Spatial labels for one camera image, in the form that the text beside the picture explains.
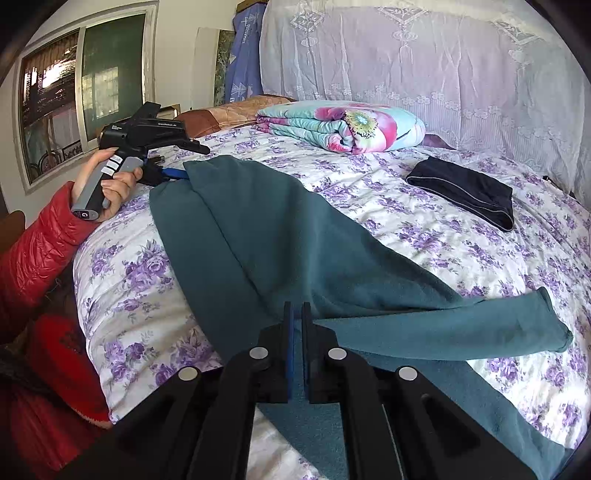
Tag purple floral bedspread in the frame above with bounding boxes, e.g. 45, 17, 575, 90
73, 124, 591, 480

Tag person's left hand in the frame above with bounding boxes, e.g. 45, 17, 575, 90
71, 148, 142, 223

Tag orange brown pillow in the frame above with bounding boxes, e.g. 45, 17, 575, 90
175, 95, 291, 138

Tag leaning picture panel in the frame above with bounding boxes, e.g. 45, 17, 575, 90
189, 27, 235, 110

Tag blue patterned cloth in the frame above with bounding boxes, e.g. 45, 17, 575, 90
224, 1, 266, 103

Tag teal green pants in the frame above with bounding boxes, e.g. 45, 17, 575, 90
149, 156, 572, 479

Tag red jacket sleeve forearm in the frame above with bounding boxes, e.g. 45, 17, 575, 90
1, 181, 97, 344

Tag window with white frame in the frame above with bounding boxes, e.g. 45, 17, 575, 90
14, 1, 158, 192

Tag folded black pants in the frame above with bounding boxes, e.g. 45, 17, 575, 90
406, 156, 515, 232

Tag folded floral quilt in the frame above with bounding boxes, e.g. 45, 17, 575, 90
256, 100, 426, 155

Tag white lace covered headboard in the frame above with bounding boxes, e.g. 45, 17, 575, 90
260, 1, 590, 202

